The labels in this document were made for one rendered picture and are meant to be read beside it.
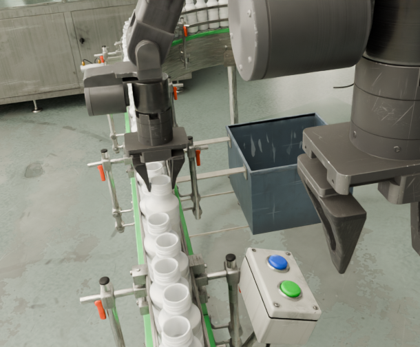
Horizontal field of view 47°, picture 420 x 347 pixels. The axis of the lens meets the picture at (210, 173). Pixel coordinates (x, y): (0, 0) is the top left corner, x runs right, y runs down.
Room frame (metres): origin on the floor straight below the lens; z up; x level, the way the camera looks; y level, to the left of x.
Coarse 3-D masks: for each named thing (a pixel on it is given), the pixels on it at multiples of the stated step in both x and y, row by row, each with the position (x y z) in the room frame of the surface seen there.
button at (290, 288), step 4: (288, 280) 0.53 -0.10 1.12; (284, 284) 0.52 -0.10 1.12; (288, 284) 0.52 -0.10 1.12; (292, 284) 0.52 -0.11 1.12; (296, 284) 0.52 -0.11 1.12; (284, 288) 0.51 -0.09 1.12; (288, 288) 0.51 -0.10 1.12; (292, 288) 0.51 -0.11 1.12; (296, 288) 0.51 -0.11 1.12; (284, 292) 0.51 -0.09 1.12; (288, 292) 0.50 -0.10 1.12; (292, 292) 0.50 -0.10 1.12; (296, 292) 0.50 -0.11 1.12; (292, 296) 0.50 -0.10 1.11; (296, 296) 0.50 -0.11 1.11
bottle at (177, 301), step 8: (168, 288) 0.49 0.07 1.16; (176, 288) 0.49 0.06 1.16; (184, 288) 0.49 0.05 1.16; (168, 296) 0.49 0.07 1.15; (176, 296) 0.49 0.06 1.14; (184, 296) 0.49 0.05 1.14; (168, 304) 0.46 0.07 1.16; (176, 304) 0.46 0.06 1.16; (184, 304) 0.46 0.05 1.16; (192, 304) 0.49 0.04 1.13; (160, 312) 0.48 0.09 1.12; (168, 312) 0.46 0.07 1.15; (176, 312) 0.46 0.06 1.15; (184, 312) 0.46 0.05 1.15; (192, 312) 0.47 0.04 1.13; (160, 320) 0.47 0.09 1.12; (192, 320) 0.46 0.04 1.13; (200, 320) 0.47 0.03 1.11; (160, 328) 0.46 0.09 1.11; (192, 328) 0.45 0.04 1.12; (200, 328) 0.47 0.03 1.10; (200, 336) 0.46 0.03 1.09
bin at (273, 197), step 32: (256, 128) 1.44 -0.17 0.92; (288, 128) 1.45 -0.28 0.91; (256, 160) 1.44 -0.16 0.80; (288, 160) 1.46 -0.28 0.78; (224, 192) 1.37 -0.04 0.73; (256, 192) 1.13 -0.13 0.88; (288, 192) 1.14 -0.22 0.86; (352, 192) 1.17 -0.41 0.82; (256, 224) 1.13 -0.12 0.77; (288, 224) 1.14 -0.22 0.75
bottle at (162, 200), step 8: (160, 176) 0.72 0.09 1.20; (168, 176) 0.72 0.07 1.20; (152, 184) 0.69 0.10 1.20; (160, 184) 0.72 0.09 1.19; (168, 184) 0.70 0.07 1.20; (152, 192) 0.70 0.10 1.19; (160, 192) 0.69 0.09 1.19; (168, 192) 0.69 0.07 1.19; (152, 200) 0.69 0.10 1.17; (160, 200) 0.69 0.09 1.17; (168, 200) 0.69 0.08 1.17; (176, 200) 0.70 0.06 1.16; (152, 208) 0.68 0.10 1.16; (160, 208) 0.68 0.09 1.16; (168, 208) 0.68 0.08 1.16; (176, 208) 0.69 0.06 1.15; (176, 216) 0.69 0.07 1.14; (176, 224) 0.69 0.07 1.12; (176, 232) 0.69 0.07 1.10
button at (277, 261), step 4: (272, 256) 0.58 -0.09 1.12; (276, 256) 0.58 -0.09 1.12; (280, 256) 0.58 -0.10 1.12; (272, 260) 0.57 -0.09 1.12; (276, 260) 0.57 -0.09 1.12; (280, 260) 0.57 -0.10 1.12; (284, 260) 0.58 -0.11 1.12; (272, 264) 0.57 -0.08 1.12; (276, 264) 0.56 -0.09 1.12; (280, 264) 0.56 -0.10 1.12; (284, 264) 0.57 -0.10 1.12; (280, 268) 0.56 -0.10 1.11; (284, 268) 0.56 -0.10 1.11
